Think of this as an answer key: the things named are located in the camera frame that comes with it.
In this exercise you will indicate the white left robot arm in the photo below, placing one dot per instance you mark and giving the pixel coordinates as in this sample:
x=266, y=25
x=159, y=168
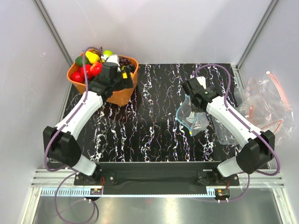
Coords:
x=60, y=141

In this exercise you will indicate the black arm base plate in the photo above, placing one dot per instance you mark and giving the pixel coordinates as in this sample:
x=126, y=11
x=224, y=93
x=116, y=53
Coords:
x=116, y=173

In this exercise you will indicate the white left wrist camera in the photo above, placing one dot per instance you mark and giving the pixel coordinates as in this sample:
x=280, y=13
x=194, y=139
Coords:
x=113, y=59

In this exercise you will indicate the green toy pear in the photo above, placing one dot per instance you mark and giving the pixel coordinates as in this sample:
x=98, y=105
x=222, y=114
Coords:
x=107, y=53

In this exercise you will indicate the clear blue zip top bag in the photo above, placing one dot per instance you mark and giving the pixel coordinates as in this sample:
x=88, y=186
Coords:
x=195, y=122

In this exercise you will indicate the yellow toy pear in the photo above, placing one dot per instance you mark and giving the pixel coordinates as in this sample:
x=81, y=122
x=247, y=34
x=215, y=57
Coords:
x=92, y=57

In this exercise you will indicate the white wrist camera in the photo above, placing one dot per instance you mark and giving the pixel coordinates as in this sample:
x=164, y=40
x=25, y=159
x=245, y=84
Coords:
x=113, y=59
x=202, y=81

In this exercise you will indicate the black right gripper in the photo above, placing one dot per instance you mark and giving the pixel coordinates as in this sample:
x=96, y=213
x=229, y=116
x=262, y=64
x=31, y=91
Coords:
x=196, y=110

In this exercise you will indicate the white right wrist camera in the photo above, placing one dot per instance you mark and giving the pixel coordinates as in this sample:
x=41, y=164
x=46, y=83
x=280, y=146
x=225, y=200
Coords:
x=202, y=81

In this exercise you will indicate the orange plastic fruit basket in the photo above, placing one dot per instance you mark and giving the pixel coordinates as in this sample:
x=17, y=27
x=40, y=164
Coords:
x=120, y=98

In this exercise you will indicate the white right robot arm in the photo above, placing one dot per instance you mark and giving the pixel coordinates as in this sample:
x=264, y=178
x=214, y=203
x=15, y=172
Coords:
x=257, y=146

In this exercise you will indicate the purple toy grape bunch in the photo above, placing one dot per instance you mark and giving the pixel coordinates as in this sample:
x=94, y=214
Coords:
x=124, y=61

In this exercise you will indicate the pile of spare plastic bags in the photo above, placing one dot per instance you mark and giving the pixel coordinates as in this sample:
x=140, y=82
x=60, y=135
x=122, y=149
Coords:
x=264, y=104

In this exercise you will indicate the black marble pattern mat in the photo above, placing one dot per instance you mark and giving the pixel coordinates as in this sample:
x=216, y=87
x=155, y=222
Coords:
x=146, y=129

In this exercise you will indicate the green toy lime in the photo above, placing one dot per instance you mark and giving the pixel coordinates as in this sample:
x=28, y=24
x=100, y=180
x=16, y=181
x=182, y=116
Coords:
x=79, y=61

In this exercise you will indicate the red toy apple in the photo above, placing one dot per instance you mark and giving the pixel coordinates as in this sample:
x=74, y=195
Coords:
x=87, y=70
x=77, y=77
x=96, y=68

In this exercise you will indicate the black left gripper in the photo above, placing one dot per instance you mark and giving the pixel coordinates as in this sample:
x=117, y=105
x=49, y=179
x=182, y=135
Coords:
x=125, y=83

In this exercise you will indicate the yellow toy lemon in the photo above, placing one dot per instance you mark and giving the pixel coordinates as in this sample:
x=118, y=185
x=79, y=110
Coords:
x=127, y=75

